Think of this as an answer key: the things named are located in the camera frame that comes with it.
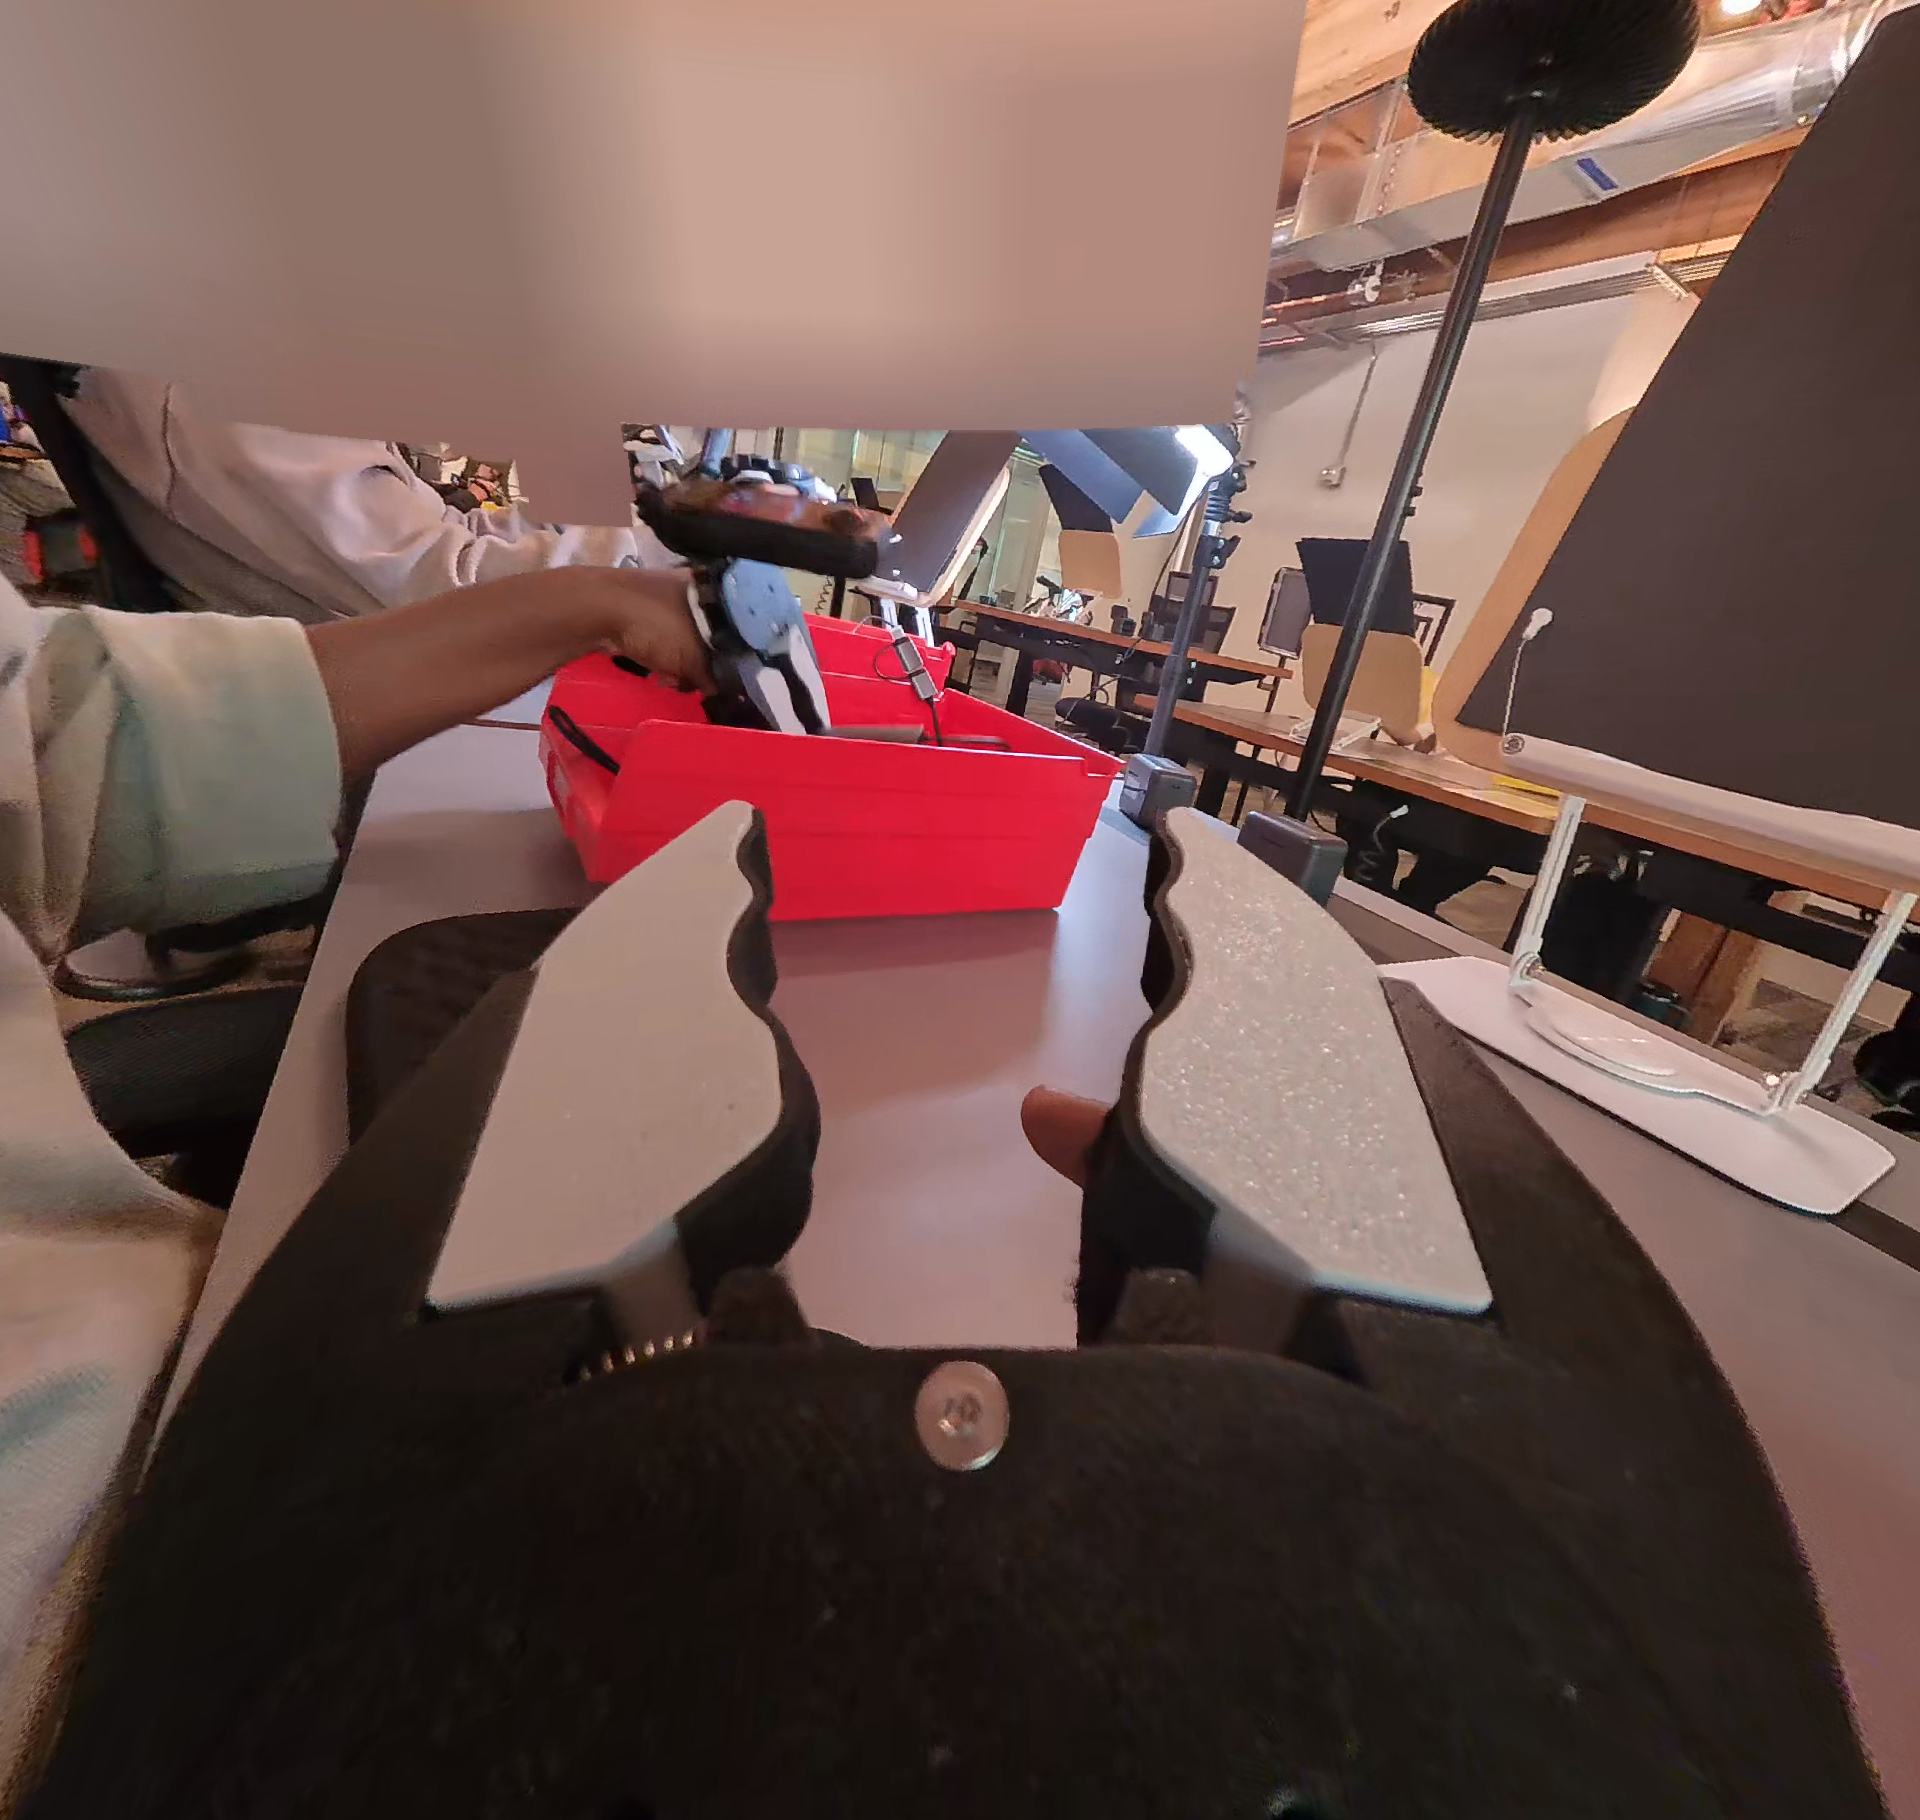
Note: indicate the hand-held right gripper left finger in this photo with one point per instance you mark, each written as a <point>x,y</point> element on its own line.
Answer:
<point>629,1070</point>

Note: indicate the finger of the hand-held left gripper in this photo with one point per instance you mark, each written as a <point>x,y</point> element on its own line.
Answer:
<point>767,613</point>
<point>796,696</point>

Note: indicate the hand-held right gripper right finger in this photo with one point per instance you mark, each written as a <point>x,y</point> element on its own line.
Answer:
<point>1305,1085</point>

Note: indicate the red plastic bin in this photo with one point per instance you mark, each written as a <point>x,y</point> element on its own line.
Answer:
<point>842,847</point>
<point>578,798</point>

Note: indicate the person's left forearm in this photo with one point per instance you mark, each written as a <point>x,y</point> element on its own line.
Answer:
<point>451,665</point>

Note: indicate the person's left hand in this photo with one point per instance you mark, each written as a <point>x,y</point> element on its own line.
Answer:
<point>661,621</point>

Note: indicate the person's right hand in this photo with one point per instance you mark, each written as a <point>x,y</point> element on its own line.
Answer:
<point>1061,1132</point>

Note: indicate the dark tilted panel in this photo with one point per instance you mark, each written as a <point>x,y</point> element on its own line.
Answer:
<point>952,514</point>

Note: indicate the grey box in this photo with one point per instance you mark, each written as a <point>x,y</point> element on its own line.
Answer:
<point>1295,852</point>
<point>1158,789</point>

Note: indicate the tan chair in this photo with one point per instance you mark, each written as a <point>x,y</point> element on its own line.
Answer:
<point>1365,689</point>
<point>1092,564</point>

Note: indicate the white panel stand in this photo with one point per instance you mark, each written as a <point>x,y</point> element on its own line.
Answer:
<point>1651,1085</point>

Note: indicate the studio light panel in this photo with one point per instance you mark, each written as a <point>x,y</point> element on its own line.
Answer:
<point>1110,480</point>

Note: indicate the black light stand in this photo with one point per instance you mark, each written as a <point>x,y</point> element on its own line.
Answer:
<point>1199,605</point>

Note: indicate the black mesh chair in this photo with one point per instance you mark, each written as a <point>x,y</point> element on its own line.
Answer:
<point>166,1085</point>

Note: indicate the person's light clothing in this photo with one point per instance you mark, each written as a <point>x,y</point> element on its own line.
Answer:
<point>150,742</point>

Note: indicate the black panel with wooden edge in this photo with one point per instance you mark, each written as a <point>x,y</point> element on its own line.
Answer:
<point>1725,501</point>

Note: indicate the black floor lamp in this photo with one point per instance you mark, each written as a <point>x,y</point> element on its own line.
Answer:
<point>1554,44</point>

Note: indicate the silver ventilation duct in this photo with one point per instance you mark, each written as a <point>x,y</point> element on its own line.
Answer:
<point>1769,51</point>

